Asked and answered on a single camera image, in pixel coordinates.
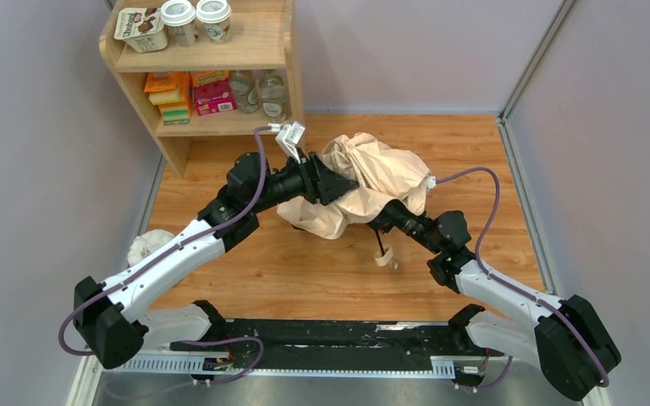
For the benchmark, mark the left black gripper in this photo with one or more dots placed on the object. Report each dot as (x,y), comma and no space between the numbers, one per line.
(313,178)

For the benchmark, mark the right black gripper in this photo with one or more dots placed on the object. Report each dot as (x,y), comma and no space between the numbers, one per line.
(386,217)

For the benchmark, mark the beige folding umbrella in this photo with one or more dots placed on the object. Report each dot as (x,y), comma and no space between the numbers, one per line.
(384,173)

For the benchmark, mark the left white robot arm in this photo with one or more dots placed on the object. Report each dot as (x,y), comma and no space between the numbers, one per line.
(110,315)

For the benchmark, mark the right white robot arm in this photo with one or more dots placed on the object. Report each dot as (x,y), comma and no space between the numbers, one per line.
(564,338)

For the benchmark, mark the right clear glass bottle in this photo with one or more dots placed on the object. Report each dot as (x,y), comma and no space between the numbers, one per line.
(273,95)

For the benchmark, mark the clear glass bottle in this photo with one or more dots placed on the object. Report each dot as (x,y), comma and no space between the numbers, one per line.
(273,95)
(243,86)

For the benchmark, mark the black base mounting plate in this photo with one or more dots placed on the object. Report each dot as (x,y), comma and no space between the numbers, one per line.
(348,345)

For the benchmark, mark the left clear glass bottle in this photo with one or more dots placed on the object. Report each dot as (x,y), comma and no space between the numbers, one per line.
(243,86)

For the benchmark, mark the pink orange snack box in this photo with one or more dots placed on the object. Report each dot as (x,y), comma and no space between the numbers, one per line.
(211,92)

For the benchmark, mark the wooden shelf unit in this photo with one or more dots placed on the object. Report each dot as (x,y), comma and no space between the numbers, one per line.
(263,35)

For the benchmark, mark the orange sponge pack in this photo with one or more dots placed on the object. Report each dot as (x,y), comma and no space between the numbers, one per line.
(170,93)

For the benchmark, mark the white crumpled plastic bag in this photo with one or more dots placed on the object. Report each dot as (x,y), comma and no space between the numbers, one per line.
(147,243)

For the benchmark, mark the right white lidded cup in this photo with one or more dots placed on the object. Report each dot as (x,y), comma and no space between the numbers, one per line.
(214,16)

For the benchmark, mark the white lidded cup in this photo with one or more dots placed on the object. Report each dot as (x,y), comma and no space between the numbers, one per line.
(180,18)
(214,16)

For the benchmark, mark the left white lidded cup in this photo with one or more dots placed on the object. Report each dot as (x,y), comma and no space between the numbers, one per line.
(180,18)

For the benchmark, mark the Chobani yogurt tub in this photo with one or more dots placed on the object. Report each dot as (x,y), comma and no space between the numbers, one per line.
(142,29)

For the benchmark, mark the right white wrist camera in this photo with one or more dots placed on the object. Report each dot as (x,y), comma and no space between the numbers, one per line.
(431,183)

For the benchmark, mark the aluminium frame rail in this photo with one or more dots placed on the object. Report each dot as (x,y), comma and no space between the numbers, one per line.
(300,375)

